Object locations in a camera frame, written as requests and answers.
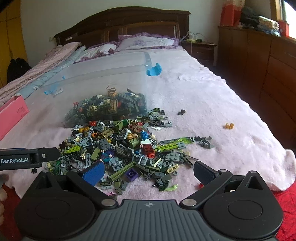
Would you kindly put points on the purple frilled floral pillow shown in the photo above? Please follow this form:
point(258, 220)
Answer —
point(145, 42)

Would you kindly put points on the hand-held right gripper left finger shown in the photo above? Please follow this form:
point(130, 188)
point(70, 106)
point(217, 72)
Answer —
point(93, 173)

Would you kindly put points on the pink cardboard box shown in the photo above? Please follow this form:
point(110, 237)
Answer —
point(11, 113)

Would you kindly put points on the stack of folded clothes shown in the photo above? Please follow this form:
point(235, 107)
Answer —
point(259, 22)

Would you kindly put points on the brown wooden dresser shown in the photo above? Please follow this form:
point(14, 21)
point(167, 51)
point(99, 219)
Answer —
point(266, 69)

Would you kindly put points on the person's left hand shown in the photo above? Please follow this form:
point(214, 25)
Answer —
point(2, 195)

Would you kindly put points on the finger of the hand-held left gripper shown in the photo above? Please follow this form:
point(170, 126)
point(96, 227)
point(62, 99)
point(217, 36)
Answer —
point(49, 154)

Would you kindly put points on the blue toy minifigure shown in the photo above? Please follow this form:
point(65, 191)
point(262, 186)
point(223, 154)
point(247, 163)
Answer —
point(145, 141)

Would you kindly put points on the power strip with chargers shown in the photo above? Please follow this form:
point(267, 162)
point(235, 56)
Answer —
point(193, 39)

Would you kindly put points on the pink folded quilt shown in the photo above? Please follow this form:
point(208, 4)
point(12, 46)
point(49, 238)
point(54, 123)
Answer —
point(39, 67)

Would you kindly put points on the dark wooden headboard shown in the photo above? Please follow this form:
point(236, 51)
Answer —
point(120, 20)

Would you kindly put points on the red blanket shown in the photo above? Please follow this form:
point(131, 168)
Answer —
point(288, 208)

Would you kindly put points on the small orange toy piece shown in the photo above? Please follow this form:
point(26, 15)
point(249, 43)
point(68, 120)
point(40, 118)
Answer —
point(229, 125)

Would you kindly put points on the purple frilled white pillow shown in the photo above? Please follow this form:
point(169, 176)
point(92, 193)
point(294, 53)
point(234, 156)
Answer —
point(99, 51)

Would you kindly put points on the yellow wooden wardrobe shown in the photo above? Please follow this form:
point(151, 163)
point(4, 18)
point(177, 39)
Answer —
point(11, 39)

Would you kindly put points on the small dark toy piece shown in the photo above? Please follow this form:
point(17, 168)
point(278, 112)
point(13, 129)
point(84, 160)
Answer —
point(181, 112)

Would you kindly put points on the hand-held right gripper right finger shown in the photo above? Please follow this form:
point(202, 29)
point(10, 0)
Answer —
point(203, 172)

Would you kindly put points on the large red paper bag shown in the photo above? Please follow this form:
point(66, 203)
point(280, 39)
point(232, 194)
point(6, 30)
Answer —
point(230, 15)

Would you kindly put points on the black bag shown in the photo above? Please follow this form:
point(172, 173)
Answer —
point(18, 70)

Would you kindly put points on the light blue floral quilt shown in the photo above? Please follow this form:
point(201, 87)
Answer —
point(57, 69)

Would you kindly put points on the wooden nightstand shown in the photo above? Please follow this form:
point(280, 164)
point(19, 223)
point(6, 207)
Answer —
point(203, 52)

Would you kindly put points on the small red paper bag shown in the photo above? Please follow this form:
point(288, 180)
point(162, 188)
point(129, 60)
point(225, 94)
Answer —
point(284, 29)

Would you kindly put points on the clear plastic storage bin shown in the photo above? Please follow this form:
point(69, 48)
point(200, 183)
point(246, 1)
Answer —
point(104, 69)

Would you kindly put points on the window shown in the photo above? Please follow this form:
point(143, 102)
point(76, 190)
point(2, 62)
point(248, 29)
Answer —
point(289, 16)

